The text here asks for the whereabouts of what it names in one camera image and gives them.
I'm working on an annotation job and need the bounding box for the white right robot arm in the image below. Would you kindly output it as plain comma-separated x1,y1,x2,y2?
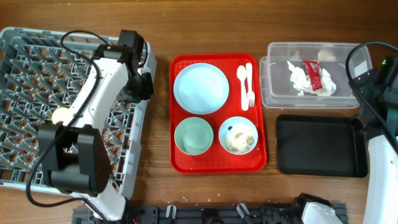
348,56,397,224

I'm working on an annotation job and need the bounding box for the white plastic fork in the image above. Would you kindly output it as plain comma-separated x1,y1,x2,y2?
246,63,255,107

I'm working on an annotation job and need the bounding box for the light blue round plate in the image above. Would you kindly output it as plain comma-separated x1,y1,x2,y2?
173,63,229,115

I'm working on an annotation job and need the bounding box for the clear plastic waste bin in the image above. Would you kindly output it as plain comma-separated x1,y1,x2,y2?
259,42,359,109

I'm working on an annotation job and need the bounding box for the crumpled white paper napkin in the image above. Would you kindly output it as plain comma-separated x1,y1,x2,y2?
287,61,336,96

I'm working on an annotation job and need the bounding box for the white plastic spoon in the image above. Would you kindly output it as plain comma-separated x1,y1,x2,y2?
236,65,249,111

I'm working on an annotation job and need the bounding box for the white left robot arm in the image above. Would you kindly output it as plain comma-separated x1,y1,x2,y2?
36,42,156,222

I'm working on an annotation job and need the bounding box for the red ketchup sachet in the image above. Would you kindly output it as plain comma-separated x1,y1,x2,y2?
303,60,323,91

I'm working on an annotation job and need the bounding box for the red plastic serving tray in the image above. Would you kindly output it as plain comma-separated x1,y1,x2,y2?
169,53,267,174

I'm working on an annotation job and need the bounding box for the grey plastic dishwasher rack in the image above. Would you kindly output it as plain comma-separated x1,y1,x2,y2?
1,27,147,198

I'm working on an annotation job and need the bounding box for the black plastic tray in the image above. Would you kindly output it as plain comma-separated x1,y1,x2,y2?
275,114,369,178

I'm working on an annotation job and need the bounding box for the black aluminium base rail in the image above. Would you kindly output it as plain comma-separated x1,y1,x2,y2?
72,203,348,224

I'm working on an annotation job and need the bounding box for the mint green bowl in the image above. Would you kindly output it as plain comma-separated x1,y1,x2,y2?
174,117,214,156

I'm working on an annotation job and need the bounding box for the yellow plastic cup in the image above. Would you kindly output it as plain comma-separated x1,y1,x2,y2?
52,107,70,124

